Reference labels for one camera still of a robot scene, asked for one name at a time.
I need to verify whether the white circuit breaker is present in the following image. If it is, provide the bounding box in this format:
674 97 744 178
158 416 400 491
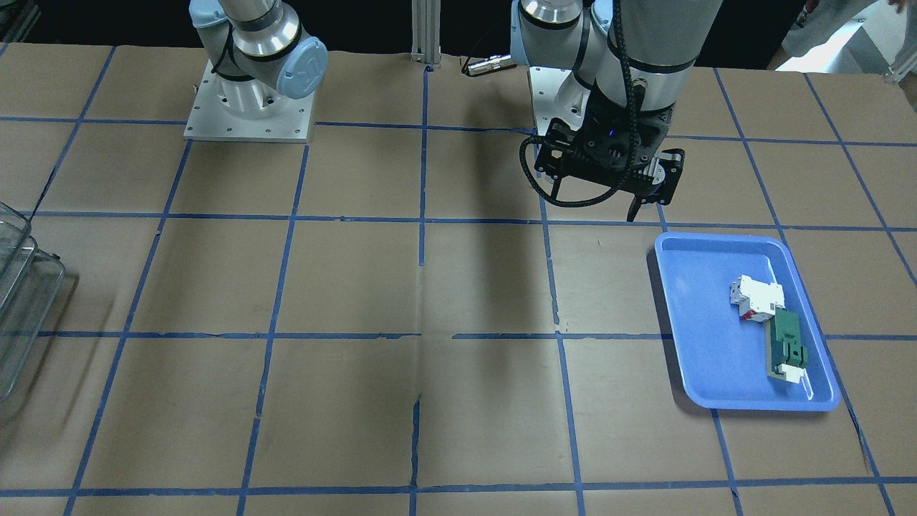
729 274 786 323

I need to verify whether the blue plastic tray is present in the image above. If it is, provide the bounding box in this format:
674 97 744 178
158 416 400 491
654 231 840 411

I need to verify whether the green circuit board module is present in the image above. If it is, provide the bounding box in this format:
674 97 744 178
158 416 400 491
766 308 810 384

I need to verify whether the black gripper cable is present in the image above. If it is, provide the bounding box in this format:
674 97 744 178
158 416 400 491
519 0 649 209

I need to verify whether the silver wire mesh shelf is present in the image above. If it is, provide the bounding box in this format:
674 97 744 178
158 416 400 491
1 204 66 403

